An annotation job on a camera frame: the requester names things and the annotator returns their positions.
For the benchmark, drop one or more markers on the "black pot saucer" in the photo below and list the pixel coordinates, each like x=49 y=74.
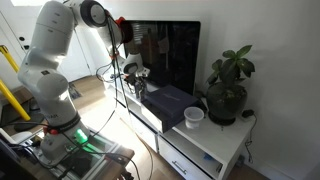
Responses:
x=221 y=121

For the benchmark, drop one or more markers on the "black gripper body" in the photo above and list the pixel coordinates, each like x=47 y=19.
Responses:
x=135 y=78

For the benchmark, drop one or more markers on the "small blue shelf item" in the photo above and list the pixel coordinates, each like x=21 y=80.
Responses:
x=208 y=157

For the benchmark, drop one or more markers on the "dark round plant pot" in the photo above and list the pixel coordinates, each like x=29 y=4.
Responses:
x=226 y=100

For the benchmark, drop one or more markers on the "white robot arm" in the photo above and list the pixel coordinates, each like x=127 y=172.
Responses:
x=50 y=83

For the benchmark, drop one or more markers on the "clear plastic cup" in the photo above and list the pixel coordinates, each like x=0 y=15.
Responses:
x=193 y=116

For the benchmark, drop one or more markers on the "green leafy plant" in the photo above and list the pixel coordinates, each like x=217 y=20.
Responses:
x=233 y=63

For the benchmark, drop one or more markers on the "green glowing light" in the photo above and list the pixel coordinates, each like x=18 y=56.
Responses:
x=81 y=136

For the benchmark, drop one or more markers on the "white door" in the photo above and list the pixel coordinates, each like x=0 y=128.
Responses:
x=78 y=56

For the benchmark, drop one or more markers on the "black flat screen TV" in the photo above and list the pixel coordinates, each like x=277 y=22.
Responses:
x=173 y=53

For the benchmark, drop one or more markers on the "yellow railing bar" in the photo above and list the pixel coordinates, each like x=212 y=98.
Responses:
x=15 y=103
x=8 y=58

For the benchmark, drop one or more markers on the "white TV stand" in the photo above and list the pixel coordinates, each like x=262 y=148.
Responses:
x=213 y=140

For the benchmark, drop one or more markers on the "black power adapter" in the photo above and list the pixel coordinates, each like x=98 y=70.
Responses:
x=248 y=113

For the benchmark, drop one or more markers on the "navy blue shoe box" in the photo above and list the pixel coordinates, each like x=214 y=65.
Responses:
x=170 y=100

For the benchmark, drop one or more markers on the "red round cap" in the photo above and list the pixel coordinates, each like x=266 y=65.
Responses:
x=128 y=33

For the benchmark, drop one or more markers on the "robot mounting table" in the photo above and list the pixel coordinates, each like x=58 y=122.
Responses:
x=96 y=156

